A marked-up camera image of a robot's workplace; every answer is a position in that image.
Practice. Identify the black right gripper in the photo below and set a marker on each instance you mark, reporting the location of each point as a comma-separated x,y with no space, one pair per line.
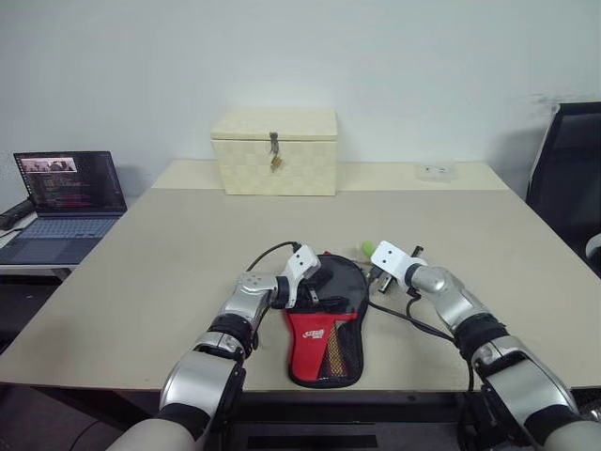
381,281

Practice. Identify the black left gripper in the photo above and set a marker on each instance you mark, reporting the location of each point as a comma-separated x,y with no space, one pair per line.
307,287

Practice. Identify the green zipper pull tag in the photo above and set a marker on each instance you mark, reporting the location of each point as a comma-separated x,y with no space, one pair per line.
366,248

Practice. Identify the black red paddle case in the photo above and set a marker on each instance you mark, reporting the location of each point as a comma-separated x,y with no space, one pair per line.
324,347

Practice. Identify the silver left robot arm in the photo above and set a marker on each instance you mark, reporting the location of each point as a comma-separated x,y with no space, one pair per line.
197,376

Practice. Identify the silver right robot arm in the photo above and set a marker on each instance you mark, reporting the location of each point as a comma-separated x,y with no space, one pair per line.
516,371

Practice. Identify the cream woven storage box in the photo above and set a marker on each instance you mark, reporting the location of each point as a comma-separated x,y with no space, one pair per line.
282,176

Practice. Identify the clear plastic tray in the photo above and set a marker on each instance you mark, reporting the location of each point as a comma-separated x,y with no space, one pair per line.
436,172

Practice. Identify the brass padlock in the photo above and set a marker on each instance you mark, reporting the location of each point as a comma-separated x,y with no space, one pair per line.
276,163

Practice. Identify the metal box latch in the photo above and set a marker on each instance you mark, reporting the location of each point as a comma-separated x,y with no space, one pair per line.
273,141

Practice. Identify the black office chair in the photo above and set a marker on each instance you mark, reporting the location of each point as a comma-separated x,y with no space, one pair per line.
568,183

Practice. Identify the dark blue open laptop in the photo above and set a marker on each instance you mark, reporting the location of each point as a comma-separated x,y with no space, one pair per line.
61,230

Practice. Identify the black oblong device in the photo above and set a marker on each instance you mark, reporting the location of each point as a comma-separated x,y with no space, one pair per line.
15,213

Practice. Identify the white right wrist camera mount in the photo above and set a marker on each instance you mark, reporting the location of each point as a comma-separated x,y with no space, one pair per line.
389,258

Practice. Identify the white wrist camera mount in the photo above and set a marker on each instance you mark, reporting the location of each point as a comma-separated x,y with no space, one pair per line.
389,258
300,260

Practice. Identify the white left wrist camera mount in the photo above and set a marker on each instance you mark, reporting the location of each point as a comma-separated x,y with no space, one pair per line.
300,260

